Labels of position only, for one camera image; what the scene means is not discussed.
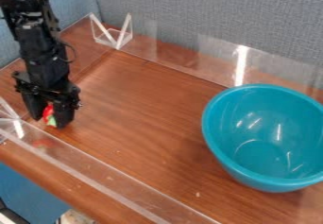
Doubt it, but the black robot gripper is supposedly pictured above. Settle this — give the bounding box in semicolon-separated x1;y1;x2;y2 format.
12;32;82;129

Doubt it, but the red toy strawberry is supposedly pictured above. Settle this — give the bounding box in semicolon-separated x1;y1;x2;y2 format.
43;104;58;128

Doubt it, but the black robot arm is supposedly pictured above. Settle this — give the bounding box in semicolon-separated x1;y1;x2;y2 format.
0;0;82;129

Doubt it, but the blue plastic bowl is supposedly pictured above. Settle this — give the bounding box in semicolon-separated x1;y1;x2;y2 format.
200;84;323;193

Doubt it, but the clear acrylic front barrier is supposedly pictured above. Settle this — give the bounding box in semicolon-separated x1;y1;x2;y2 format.
0;97;219;224

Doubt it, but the clear acrylic barrier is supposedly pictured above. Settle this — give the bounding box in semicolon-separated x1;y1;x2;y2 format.
0;97;219;224
87;12;323;99

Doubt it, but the clear acrylic back barrier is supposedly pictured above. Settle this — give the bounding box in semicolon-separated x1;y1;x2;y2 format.
87;12;323;99

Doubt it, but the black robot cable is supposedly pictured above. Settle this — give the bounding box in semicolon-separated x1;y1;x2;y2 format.
58;40;79;64

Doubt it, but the clear acrylic corner bracket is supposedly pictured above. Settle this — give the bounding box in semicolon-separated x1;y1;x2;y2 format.
88;13;134;50

